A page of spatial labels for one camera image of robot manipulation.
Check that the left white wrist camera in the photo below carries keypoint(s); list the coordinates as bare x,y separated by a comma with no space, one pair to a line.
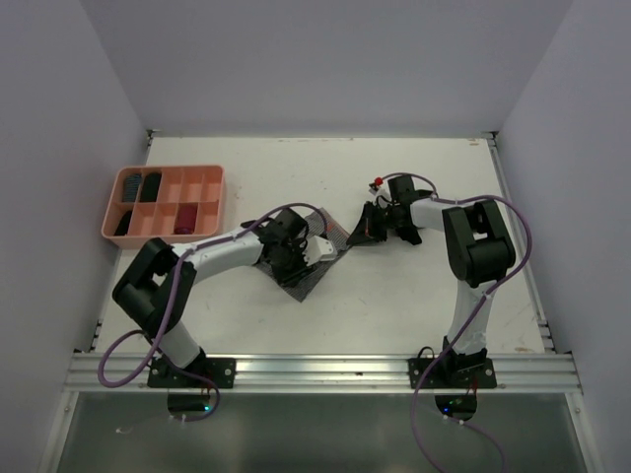
319,249

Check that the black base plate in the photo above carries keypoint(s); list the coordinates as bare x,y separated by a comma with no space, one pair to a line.
221,371
456,371

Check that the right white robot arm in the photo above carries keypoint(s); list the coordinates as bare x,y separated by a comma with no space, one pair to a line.
479,247

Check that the aluminium mounting rail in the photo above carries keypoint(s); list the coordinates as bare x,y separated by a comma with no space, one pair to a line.
337,374

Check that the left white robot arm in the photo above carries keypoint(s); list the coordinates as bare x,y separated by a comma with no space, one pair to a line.
154,289

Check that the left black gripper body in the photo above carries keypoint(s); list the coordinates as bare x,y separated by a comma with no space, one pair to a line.
290,261

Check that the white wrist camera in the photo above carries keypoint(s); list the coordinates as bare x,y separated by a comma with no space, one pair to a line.
319,249
378,187

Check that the grey striped rolled underwear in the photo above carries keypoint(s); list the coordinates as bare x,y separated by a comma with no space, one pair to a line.
130,187

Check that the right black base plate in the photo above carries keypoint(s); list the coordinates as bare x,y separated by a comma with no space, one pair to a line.
456,371

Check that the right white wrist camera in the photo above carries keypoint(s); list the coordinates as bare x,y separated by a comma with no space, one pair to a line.
378,187

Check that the grey striped underwear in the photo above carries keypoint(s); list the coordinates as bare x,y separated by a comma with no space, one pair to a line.
130,187
335,234

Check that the pink divided organizer tray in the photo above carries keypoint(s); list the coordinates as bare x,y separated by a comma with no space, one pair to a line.
203,186

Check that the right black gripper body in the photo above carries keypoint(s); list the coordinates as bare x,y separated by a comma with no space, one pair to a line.
391,217

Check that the dark red rolled underwear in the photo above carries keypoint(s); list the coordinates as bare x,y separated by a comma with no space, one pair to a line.
185,220

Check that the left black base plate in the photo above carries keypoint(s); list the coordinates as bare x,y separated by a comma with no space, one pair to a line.
221,371

